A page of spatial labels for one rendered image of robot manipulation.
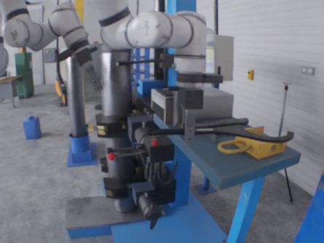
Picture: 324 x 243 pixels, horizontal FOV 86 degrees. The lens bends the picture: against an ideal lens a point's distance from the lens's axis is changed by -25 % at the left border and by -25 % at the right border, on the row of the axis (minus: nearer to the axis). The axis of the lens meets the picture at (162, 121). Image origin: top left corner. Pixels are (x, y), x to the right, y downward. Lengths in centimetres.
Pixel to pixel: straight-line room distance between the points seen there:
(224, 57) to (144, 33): 148
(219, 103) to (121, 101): 62
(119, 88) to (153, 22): 101
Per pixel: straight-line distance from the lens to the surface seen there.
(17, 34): 70
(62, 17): 80
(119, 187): 155
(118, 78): 142
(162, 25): 46
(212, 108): 119
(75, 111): 282
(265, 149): 82
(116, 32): 57
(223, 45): 190
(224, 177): 68
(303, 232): 136
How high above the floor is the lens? 141
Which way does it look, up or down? 18 degrees down
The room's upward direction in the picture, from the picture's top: straight up
